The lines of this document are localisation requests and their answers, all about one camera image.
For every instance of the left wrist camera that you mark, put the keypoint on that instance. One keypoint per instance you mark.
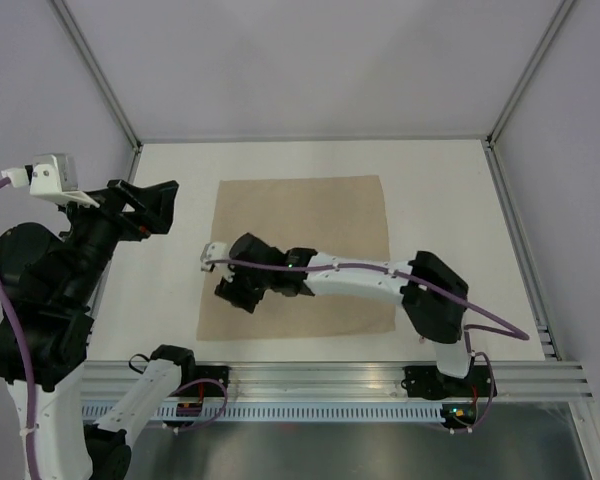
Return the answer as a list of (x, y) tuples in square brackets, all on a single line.
[(53, 178)]

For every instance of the white slotted cable duct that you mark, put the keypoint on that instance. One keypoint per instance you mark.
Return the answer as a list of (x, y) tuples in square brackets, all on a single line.
[(299, 412)]

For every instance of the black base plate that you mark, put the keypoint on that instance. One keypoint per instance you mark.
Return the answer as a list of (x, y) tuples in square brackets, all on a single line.
[(426, 382), (203, 391)]

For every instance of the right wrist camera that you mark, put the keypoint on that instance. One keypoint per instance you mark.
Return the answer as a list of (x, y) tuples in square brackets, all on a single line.
[(212, 253)]

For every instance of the aluminium cage frame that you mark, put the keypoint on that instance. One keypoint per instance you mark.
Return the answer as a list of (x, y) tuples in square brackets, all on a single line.
[(522, 75)]

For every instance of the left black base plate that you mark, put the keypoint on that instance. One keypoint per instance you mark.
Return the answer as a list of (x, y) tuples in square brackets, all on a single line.
[(203, 391)]

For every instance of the aluminium front rail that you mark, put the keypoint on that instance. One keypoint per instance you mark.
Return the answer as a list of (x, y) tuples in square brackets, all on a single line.
[(518, 382)]

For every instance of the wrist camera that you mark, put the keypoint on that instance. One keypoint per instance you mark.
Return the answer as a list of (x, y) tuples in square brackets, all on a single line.
[(212, 253), (53, 178)]

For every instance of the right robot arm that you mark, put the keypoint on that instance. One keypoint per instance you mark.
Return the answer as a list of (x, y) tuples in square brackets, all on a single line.
[(432, 295)]

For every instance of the beige cloth napkin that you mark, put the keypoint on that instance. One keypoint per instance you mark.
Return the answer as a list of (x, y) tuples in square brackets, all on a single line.
[(344, 216)]

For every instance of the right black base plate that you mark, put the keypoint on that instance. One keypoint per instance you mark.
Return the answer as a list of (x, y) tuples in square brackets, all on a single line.
[(426, 382)]

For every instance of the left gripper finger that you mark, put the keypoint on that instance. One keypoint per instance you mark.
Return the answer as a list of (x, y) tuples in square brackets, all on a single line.
[(127, 194), (157, 217)]

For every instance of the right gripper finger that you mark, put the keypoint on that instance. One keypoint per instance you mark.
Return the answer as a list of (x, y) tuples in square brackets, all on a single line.
[(227, 291), (247, 297)]

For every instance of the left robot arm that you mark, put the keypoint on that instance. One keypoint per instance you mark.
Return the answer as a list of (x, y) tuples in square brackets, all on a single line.
[(46, 283)]

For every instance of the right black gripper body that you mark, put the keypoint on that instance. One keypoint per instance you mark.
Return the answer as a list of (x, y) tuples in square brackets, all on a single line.
[(262, 275)]

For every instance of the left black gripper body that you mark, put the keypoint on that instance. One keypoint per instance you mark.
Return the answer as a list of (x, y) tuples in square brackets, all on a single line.
[(97, 231)]

